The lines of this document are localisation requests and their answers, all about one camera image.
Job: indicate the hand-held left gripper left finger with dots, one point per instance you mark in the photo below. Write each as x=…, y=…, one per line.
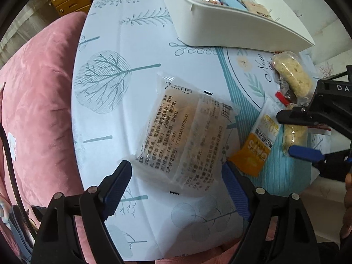
x=117, y=189

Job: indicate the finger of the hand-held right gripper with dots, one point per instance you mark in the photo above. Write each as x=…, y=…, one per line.
x=294, y=115
x=306, y=152

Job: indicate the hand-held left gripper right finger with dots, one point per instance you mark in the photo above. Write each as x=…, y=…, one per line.
x=236, y=192

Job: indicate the rice crispy bar packet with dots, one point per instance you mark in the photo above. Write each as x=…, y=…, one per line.
x=294, y=139
x=291, y=74

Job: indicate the orange oat bar packet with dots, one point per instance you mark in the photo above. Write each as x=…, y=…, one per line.
x=255, y=154

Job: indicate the clear bread packet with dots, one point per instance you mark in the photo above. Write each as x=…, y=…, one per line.
x=178, y=132

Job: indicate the white plastic storage tray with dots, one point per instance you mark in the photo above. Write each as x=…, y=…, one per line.
x=220, y=27

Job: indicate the large cookie packet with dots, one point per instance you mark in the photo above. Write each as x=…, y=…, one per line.
x=217, y=2

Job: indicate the white red-edged packet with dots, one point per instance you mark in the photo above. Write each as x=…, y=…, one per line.
x=320, y=140

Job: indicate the leaf print curtain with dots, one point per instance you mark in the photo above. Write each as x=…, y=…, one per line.
x=330, y=66

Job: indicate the tree print tablecloth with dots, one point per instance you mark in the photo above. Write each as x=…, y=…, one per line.
x=115, y=110

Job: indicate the white card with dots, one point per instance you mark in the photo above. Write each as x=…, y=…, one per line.
x=12, y=145

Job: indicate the pink blanket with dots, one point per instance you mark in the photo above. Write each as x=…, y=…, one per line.
x=41, y=88

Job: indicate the white lace cover cloth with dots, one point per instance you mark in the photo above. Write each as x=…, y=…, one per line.
x=30, y=27

